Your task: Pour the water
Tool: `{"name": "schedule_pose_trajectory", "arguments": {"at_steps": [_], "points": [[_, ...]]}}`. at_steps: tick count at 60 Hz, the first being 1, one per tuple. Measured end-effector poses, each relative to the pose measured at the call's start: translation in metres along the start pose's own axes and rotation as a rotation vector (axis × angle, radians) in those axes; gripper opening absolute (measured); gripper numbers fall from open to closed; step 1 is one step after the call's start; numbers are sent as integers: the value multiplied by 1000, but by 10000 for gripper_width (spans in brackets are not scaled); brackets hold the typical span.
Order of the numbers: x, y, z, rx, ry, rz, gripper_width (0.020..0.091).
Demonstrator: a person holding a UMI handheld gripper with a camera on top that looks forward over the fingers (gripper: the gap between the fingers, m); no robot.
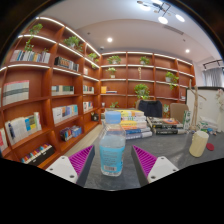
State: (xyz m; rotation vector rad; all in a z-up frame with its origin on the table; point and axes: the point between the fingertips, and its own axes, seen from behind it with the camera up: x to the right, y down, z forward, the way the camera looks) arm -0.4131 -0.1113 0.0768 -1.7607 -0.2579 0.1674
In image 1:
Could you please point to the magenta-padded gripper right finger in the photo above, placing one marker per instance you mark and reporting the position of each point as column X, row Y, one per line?
column 160, row 166

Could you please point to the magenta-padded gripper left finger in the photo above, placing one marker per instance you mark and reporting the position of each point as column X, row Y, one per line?
column 63, row 166

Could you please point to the clear blue-capped water bottle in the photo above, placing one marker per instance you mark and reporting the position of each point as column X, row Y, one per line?
column 112, row 150

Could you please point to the dark book stack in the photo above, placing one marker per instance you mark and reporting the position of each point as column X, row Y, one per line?
column 165, row 126

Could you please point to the cream ribbed cup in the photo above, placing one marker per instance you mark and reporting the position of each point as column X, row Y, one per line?
column 198, row 144

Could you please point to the colourful book stack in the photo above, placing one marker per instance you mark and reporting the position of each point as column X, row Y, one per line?
column 136, row 125

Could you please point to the green and white carton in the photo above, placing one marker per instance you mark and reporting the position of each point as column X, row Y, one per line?
column 186, row 120

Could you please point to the tan chair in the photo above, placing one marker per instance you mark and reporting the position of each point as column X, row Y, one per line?
column 178, row 111

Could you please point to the dark office chair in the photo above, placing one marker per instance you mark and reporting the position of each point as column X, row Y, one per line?
column 150, row 108

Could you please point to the wooden artist mannequin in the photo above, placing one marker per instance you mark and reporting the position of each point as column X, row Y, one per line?
column 195, row 106

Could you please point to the white partition with black top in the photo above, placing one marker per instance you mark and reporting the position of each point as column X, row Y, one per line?
column 206, row 100

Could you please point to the grey curtain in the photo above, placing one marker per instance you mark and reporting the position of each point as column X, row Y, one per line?
column 213, row 77

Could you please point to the round recessed ceiling light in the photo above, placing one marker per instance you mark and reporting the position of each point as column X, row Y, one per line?
column 187, row 50
column 109, row 39

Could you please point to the branched ceiling lamp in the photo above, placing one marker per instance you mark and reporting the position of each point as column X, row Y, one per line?
column 162, row 19

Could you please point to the wooden wall shelf unit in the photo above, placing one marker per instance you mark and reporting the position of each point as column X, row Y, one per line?
column 40, row 86

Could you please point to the black ceiling track rail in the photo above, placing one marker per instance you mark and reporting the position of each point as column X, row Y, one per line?
column 213, row 62

